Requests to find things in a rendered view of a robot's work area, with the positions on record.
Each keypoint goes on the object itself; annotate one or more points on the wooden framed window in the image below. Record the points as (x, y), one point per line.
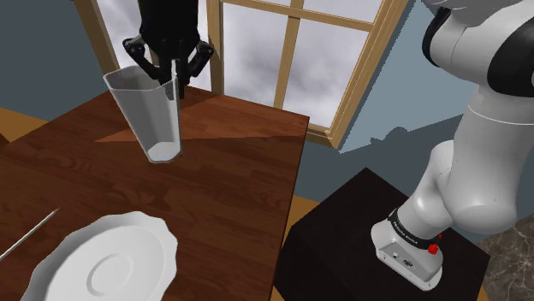
(288, 62)

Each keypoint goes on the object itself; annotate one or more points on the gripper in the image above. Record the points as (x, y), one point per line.
(169, 23)

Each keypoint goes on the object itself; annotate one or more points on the dark robot stand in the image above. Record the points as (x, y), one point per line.
(333, 233)

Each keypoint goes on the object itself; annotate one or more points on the white scalloped plate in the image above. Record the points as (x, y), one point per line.
(112, 258)

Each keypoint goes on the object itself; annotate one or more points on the tall grey cup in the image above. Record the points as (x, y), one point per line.
(152, 112)

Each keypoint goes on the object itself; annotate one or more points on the thin grey metal stick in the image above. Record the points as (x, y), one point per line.
(29, 234)

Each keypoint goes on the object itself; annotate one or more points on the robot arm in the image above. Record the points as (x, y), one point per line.
(480, 166)

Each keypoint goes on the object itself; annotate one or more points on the brown wooden table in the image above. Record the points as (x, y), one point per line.
(217, 179)

